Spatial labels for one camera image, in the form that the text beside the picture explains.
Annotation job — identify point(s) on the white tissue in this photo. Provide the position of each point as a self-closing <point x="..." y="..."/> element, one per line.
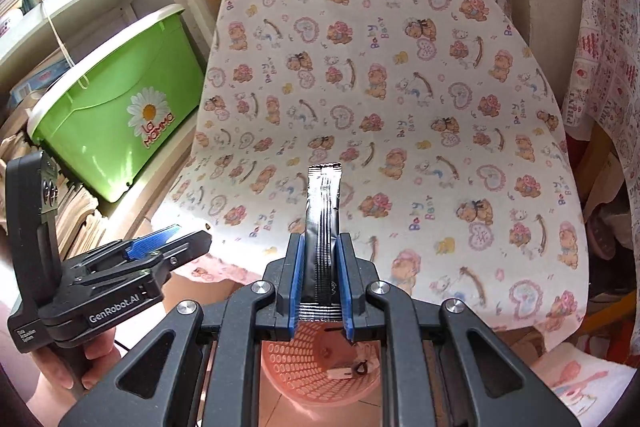
<point x="365" y="349"/>

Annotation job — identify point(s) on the pink perforated basket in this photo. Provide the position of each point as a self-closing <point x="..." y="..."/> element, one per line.
<point x="300" y="367"/>

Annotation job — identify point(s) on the person's left forearm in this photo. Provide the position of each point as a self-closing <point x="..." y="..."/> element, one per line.
<point x="42" y="409"/>

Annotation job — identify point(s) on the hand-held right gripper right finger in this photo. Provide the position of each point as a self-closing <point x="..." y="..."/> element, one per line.
<point x="346" y="277"/>

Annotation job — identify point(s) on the pink printed towel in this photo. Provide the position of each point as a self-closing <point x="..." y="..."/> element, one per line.
<point x="575" y="377"/>

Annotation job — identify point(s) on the red patterned cloth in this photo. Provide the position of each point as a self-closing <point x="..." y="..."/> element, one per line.
<point x="610" y="57"/>

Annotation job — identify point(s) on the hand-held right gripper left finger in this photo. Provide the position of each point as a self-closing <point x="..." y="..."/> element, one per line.
<point x="296" y="277"/>

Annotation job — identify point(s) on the bear printed blanket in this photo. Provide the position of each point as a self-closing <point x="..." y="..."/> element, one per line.
<point x="400" y="107"/>

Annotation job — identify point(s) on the person's left hand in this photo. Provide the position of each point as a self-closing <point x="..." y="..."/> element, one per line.
<point x="102" y="362"/>

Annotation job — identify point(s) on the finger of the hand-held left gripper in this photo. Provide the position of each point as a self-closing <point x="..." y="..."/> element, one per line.
<point x="185" y="249"/>
<point x="150" y="242"/>

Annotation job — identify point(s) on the green plastic storage box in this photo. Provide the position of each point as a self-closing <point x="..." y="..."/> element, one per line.
<point x="110" y="132"/>

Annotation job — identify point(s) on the pink floral cloth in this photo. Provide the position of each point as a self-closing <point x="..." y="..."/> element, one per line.
<point x="220" y="272"/>

